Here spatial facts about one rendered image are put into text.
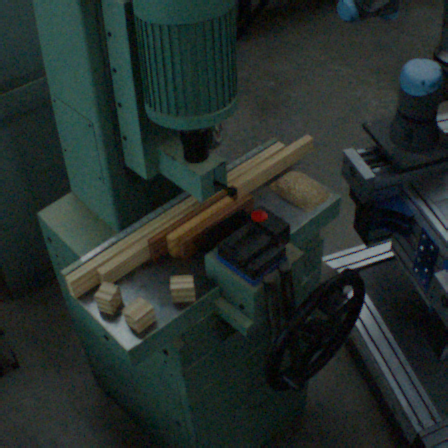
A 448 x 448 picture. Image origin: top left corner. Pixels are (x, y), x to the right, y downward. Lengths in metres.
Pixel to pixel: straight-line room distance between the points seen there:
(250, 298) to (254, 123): 2.10
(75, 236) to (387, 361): 1.01
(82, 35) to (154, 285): 0.52
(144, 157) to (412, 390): 1.09
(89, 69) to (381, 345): 1.25
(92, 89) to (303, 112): 2.14
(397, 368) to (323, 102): 1.80
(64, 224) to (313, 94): 2.12
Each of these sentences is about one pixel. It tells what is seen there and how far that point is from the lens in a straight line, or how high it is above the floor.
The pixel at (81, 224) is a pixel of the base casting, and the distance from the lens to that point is 1.62.
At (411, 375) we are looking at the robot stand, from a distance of 2.01.
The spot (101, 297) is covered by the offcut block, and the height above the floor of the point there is 0.94.
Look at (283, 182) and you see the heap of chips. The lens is 1.48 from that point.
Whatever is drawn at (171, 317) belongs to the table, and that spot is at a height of 0.90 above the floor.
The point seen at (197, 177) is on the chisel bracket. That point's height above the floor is 1.06.
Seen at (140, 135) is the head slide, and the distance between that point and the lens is 1.32.
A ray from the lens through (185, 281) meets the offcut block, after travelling 1.25.
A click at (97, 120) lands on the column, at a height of 1.13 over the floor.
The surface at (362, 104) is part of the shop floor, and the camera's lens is 3.45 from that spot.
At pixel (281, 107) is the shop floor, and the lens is 3.38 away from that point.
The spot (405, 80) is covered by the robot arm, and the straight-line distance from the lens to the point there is 1.71.
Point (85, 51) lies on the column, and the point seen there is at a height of 1.30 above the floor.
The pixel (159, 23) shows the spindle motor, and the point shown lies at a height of 1.42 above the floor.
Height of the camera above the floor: 1.88
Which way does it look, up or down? 44 degrees down
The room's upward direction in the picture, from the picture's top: 4 degrees counter-clockwise
